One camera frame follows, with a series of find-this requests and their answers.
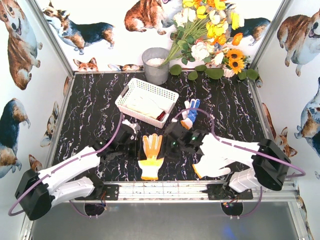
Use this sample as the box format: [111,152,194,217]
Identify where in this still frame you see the cream knit glove red cuff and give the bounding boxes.
[143,109,166,121]

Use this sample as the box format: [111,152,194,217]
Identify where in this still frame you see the orange dotted work glove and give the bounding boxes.
[138,133,164,181]

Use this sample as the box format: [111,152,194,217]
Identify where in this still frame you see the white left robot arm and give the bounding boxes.
[15,119,141,221]

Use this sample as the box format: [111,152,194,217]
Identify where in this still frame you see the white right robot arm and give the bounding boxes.
[158,122,291,193]

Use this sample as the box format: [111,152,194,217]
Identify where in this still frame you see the white plastic storage basket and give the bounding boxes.
[115,78,179,129]

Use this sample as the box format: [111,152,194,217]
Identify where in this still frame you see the blue dotted work glove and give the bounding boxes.
[180,98,201,130]

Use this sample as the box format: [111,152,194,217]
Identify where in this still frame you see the white cotton glove orange cuff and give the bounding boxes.
[192,155,235,179]

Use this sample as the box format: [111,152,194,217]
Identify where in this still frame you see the grey metal bucket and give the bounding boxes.
[141,47,170,86]

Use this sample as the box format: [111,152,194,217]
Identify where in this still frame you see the artificial flower bouquet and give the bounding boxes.
[162,0,258,80]

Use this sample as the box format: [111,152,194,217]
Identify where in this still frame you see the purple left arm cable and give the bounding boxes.
[7,112,125,217]

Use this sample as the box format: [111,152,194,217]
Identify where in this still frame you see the aluminium front rail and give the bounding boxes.
[74,181,300,202]

